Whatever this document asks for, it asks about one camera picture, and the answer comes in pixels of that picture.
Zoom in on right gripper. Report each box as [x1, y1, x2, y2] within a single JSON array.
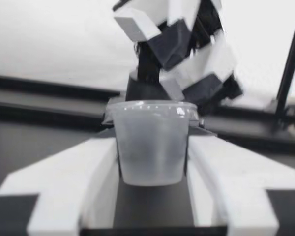
[[113, 0, 245, 117]]

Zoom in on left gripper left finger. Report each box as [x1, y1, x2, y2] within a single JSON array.
[[0, 110, 121, 236]]

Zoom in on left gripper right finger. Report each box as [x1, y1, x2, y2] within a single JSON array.
[[185, 115, 295, 236]]

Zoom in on small clear plastic cup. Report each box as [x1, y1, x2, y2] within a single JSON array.
[[105, 99, 200, 187]]

